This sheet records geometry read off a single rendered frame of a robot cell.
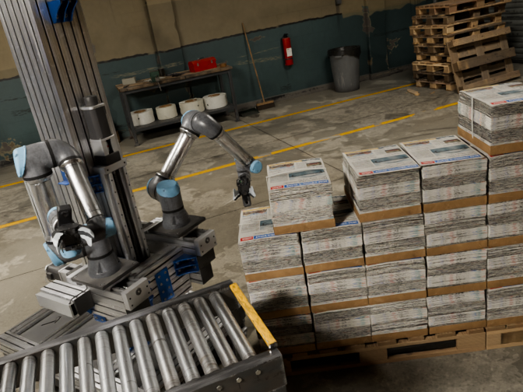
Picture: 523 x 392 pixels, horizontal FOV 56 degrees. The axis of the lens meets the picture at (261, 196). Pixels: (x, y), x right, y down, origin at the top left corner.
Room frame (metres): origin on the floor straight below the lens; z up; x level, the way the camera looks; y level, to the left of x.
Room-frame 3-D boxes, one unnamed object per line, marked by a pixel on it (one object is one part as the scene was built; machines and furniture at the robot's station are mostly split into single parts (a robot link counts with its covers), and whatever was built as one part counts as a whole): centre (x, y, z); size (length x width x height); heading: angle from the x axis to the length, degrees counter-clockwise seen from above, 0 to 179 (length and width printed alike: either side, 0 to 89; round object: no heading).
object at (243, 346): (1.51, 0.19, 0.77); 0.47 x 0.05 x 0.05; 18
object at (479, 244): (2.22, -0.45, 0.40); 1.16 x 0.38 x 0.51; 87
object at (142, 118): (8.18, 1.08, 0.55); 1.80 x 0.70 x 1.09; 108
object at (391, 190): (2.22, -0.58, 0.95); 0.38 x 0.29 x 0.23; 178
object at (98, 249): (2.03, 0.78, 0.98); 0.13 x 0.12 x 0.14; 118
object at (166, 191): (2.44, 0.48, 0.98); 0.13 x 0.12 x 0.14; 30
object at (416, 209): (2.22, -0.57, 0.86); 0.38 x 0.29 x 0.04; 178
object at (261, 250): (2.22, -0.44, 0.42); 1.17 x 0.39 x 0.83; 87
